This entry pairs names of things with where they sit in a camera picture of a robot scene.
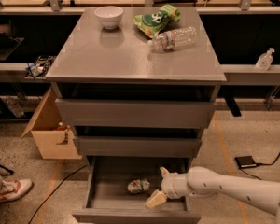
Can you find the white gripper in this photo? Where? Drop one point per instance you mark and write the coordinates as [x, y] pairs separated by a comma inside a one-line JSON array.
[[168, 185]]

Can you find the crushed 7up can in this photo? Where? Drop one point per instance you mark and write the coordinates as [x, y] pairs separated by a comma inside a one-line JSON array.
[[138, 186]]

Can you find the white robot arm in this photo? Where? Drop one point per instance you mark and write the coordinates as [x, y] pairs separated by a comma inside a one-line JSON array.
[[202, 182]]

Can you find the grey bottom drawer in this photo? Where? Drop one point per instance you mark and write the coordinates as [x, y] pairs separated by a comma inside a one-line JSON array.
[[109, 201]]

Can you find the grey drawer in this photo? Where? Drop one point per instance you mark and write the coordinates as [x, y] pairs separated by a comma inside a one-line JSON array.
[[144, 114], [137, 147], [109, 201]]

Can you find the grey middle drawer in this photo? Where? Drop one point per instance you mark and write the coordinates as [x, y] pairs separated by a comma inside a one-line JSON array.
[[137, 147]]

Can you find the grey top drawer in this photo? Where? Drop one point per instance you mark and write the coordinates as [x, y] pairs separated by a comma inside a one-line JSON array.
[[144, 114]]

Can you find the grey drawer cabinet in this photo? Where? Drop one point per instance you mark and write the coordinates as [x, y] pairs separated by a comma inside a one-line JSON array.
[[97, 64]]

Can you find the black foot pedal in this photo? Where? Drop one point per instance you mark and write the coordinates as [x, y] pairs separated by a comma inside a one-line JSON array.
[[245, 162]]

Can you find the cardboard box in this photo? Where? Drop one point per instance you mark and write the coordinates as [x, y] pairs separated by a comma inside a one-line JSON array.
[[53, 137]]

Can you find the clear plastic water bottle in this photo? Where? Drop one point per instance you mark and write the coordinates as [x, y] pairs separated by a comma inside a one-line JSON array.
[[172, 39]]

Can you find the white red sneaker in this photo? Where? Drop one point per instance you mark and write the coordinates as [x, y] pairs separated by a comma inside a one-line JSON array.
[[14, 189]]

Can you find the black shoe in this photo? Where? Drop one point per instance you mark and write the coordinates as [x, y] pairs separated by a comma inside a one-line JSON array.
[[5, 171]]

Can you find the green chip bag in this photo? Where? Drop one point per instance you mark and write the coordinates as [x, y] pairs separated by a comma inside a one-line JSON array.
[[152, 24]]

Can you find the hand sanitizer pump bottle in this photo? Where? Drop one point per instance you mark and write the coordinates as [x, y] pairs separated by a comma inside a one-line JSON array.
[[265, 60]]

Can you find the white bowl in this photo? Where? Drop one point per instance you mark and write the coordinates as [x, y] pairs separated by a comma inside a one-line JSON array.
[[109, 16]]

